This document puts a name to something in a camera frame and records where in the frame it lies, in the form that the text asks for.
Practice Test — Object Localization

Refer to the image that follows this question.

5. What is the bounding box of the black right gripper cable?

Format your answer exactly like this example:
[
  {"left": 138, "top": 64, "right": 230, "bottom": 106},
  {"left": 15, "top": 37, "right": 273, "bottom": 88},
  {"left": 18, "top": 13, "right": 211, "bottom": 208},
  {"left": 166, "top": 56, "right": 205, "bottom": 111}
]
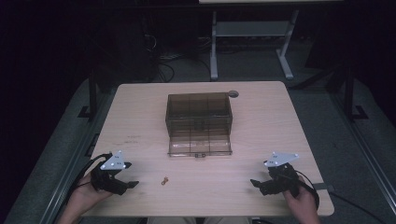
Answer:
[{"left": 293, "top": 169, "right": 321, "bottom": 210}]

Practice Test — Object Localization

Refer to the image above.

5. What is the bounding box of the person's right hand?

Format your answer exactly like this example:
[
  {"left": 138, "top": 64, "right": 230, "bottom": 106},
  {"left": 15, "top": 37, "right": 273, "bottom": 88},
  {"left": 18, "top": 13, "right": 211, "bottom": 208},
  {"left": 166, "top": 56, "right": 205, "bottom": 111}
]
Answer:
[{"left": 282, "top": 175, "right": 319, "bottom": 218}]

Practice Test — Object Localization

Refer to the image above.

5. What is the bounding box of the aluminium floor rail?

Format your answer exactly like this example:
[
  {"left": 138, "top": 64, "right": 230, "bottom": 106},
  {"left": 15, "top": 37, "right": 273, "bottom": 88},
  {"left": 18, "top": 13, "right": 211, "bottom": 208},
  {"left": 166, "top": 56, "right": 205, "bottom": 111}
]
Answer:
[
  {"left": 328, "top": 90, "right": 396, "bottom": 216},
  {"left": 38, "top": 91, "right": 115, "bottom": 224}
]

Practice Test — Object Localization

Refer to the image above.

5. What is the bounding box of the grey strap on table edge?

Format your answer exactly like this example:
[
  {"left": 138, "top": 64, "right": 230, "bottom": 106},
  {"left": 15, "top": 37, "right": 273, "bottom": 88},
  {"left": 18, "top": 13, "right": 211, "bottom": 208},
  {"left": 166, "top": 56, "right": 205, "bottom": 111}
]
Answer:
[{"left": 312, "top": 183, "right": 336, "bottom": 192}]

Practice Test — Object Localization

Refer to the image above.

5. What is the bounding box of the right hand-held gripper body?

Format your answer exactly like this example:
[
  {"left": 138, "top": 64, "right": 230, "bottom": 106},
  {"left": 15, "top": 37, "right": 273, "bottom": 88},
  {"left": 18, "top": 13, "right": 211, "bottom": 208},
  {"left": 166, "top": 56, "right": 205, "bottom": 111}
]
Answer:
[{"left": 261, "top": 151, "right": 302, "bottom": 197}]

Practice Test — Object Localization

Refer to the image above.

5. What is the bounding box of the black metal stand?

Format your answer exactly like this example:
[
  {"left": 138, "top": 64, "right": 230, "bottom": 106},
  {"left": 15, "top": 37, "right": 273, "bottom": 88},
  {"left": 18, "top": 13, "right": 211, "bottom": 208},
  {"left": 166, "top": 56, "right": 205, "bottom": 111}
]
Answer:
[
  {"left": 78, "top": 69, "right": 99, "bottom": 119},
  {"left": 342, "top": 63, "right": 370, "bottom": 121}
]

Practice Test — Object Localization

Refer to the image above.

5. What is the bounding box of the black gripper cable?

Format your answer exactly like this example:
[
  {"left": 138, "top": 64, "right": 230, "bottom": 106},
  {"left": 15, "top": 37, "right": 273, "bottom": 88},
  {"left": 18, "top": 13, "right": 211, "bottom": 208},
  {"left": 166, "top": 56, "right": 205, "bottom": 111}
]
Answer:
[
  {"left": 293, "top": 169, "right": 321, "bottom": 210},
  {"left": 61, "top": 152, "right": 113, "bottom": 209}
]

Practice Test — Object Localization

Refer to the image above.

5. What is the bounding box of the person's left hand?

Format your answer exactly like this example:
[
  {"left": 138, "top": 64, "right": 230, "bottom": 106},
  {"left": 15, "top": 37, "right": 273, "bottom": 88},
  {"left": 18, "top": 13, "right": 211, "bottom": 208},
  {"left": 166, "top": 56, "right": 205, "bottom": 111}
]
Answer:
[{"left": 66, "top": 172, "right": 114, "bottom": 218}]

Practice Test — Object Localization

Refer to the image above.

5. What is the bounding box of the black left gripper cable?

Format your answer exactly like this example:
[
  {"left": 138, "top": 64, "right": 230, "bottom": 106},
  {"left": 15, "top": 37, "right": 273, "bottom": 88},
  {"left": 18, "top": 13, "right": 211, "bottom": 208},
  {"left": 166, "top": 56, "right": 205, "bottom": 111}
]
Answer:
[{"left": 61, "top": 152, "right": 113, "bottom": 209}]

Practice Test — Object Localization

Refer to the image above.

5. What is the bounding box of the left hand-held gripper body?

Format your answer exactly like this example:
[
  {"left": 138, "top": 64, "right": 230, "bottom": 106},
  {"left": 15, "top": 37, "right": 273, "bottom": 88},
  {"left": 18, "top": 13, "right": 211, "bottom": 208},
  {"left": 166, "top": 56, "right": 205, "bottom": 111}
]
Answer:
[{"left": 90, "top": 150, "right": 133, "bottom": 197}]

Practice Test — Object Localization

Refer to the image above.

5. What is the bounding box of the white metal desk frame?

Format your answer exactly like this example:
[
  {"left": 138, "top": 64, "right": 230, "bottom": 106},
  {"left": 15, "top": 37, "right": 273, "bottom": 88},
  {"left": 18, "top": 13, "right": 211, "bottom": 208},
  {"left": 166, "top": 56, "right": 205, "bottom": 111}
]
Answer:
[{"left": 209, "top": 8, "right": 300, "bottom": 81}]

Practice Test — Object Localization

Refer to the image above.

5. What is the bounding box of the transparent brown drawer box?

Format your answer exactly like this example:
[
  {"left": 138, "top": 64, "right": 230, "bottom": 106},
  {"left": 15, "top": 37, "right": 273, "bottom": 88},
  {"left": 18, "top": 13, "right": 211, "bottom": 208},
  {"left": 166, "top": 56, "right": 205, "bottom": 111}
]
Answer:
[{"left": 164, "top": 91, "right": 234, "bottom": 159}]

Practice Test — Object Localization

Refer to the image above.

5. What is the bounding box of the bundle of black floor cables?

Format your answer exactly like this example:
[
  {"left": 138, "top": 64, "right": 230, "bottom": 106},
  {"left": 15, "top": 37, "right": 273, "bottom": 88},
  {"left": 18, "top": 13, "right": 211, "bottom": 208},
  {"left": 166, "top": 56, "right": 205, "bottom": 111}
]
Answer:
[{"left": 143, "top": 32, "right": 213, "bottom": 84}]

